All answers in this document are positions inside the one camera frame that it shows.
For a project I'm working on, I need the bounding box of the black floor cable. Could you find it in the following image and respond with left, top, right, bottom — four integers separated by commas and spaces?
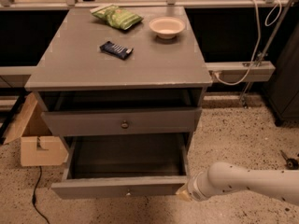
32, 166, 50, 224

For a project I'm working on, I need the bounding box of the black caster wheel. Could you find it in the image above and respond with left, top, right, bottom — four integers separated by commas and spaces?
280, 151, 299, 170

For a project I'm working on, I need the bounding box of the grey drawer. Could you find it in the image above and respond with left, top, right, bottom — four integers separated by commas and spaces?
41, 108, 202, 136
51, 133, 189, 199

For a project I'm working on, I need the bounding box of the white and yellow gripper body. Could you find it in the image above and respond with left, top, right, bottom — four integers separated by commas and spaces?
176, 175, 208, 202

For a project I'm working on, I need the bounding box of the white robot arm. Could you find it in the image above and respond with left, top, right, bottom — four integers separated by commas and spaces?
176, 162, 299, 205

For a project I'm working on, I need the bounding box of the white paper bowl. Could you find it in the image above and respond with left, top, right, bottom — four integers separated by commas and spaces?
149, 17, 185, 39

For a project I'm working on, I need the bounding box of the metal diagonal support rod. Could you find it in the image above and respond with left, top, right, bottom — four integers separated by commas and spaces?
240, 0, 294, 108

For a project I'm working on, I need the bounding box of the white hanging cable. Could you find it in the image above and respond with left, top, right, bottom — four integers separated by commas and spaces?
212, 0, 283, 87

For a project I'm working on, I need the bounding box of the dark blue snack bar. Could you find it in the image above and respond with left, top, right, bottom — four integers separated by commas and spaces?
100, 41, 133, 60

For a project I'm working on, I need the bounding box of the grey wooden drawer cabinet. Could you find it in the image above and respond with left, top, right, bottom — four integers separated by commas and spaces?
24, 5, 214, 151

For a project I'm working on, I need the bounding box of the cardboard box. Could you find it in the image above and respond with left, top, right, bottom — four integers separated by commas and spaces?
4, 93, 68, 166

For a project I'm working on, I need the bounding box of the green chip bag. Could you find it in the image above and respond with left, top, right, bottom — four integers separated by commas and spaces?
90, 5, 143, 31

